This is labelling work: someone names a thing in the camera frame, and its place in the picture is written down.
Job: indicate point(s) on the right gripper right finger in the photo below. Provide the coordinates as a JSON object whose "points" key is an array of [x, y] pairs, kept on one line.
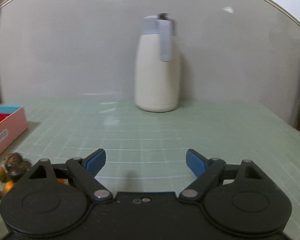
{"points": [[210, 175]]}

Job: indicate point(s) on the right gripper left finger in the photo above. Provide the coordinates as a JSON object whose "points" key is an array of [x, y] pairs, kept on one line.
{"points": [[83, 172]]}

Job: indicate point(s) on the green cutting mat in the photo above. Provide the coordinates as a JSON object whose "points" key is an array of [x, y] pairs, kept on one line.
{"points": [[146, 151]]}

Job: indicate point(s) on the dark brown chestnut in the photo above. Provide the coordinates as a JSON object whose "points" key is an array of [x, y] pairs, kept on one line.
{"points": [[12, 160]]}

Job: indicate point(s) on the red pink cardboard box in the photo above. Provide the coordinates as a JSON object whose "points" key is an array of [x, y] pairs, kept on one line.
{"points": [[12, 124]]}

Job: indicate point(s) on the white thermos jug blue lid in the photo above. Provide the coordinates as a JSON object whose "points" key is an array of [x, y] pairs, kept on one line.
{"points": [[157, 65]]}

